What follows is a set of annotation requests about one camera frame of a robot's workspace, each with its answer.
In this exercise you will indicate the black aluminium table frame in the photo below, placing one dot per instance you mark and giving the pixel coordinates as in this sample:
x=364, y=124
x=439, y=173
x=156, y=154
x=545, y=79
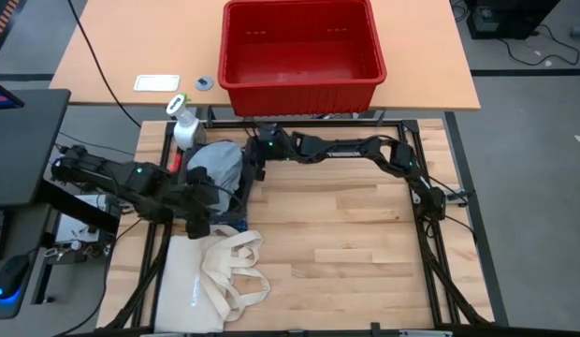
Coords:
x=407, y=154

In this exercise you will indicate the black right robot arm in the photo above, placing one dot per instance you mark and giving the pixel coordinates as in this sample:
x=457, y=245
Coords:
x=346, y=147

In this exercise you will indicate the black garment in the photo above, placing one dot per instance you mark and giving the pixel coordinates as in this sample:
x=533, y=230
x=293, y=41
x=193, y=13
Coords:
x=249, y=196

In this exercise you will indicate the blue plaid shirt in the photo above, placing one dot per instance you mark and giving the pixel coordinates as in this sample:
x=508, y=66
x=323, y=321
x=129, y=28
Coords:
x=236, y=196

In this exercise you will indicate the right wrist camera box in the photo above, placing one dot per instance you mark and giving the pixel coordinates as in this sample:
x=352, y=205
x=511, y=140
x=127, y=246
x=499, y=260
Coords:
x=266, y=127

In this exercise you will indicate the white electronics box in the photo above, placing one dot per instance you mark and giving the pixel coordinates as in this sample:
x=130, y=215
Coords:
x=72, y=229

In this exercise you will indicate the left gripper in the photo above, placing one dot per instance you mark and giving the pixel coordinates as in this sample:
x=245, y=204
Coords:
x=189, y=201

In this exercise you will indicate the red plastic laundry bin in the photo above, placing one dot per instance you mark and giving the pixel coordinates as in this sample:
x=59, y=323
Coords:
x=299, y=93

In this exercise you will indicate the black computer mouse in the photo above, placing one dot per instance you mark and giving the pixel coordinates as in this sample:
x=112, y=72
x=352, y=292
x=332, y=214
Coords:
x=10, y=276

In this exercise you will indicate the black side desk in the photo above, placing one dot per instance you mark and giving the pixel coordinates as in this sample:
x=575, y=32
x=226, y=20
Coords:
x=23, y=145

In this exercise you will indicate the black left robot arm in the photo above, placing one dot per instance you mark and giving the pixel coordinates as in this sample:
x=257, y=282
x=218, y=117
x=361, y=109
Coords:
x=93, y=171

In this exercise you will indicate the light wooden desk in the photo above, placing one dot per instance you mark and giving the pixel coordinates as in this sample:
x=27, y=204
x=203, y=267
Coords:
x=131, y=37

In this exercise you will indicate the cream canvas tote bag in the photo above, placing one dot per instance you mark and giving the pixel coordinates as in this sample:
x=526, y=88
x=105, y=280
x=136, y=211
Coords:
x=187, y=281

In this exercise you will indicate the computer screen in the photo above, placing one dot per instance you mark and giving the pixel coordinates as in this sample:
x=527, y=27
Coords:
x=2, y=98

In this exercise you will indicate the white spray bottle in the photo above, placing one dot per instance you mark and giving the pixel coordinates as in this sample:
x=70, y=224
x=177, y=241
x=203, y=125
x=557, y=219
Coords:
x=187, y=128

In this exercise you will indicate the black panel with orange stripes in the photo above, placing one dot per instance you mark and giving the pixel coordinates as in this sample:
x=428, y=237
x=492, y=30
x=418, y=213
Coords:
x=4, y=21

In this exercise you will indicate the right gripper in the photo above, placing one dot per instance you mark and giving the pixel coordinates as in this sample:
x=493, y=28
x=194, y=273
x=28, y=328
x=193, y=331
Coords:
x=271, y=147

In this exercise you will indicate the light grey small cloth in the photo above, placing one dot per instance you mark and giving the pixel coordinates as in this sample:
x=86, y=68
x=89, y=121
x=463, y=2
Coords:
x=220, y=168

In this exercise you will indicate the black computer tower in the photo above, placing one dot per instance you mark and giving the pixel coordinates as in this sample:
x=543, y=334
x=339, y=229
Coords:
x=510, y=19

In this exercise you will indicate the white rectangular pad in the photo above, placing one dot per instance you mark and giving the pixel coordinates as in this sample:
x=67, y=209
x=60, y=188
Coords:
x=156, y=83

